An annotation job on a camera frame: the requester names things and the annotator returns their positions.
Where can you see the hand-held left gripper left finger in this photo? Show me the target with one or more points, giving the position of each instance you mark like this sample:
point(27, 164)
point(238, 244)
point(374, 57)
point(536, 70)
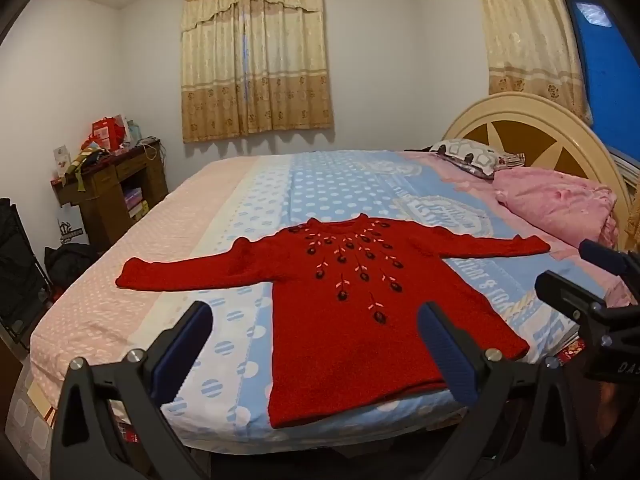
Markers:
point(182, 355)

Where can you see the wide beige floral curtain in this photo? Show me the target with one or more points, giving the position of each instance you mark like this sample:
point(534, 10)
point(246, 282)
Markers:
point(257, 70)

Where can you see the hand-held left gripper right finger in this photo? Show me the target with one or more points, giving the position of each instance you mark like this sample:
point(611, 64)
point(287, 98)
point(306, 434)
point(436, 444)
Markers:
point(447, 355)

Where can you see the patterned white pillow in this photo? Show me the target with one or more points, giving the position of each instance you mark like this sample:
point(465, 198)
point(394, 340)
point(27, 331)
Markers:
point(472, 156)

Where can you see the brown wooden desk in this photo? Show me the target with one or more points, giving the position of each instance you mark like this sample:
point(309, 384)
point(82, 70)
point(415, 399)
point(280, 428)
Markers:
point(105, 205)

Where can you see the stacked books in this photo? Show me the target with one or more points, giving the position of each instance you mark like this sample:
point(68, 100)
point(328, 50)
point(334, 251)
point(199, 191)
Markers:
point(136, 202)

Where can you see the polka dot bed sheet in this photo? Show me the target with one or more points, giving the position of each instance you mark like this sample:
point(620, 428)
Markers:
point(320, 185)

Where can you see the blue window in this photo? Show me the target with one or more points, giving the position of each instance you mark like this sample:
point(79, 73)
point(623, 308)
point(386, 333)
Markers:
point(605, 60)

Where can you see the red gift box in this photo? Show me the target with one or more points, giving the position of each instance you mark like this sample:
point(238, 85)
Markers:
point(107, 132)

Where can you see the cream wooden headboard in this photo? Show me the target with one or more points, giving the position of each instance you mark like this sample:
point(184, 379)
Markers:
point(555, 145)

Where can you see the black bag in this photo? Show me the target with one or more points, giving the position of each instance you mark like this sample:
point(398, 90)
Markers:
point(70, 262)

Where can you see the white printed bag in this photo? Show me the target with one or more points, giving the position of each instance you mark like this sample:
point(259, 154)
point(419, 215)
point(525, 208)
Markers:
point(71, 230)

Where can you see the pink quilt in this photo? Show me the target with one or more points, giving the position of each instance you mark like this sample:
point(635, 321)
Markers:
point(555, 200)

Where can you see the black folding rack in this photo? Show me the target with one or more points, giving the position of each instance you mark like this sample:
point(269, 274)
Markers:
point(17, 270)

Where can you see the narrow beige floral curtain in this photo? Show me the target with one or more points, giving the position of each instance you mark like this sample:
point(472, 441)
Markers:
point(530, 40)

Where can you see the pale green box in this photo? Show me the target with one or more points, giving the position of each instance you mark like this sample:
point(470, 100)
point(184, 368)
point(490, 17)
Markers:
point(134, 132)

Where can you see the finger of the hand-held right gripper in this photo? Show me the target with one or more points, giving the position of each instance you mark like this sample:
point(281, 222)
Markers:
point(602, 255)
point(567, 295)

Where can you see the white card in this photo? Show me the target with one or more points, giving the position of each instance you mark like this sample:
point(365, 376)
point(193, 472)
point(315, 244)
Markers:
point(61, 160)

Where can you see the red embroidered knit sweater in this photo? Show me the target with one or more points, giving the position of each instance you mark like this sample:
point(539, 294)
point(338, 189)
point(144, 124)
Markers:
point(340, 350)

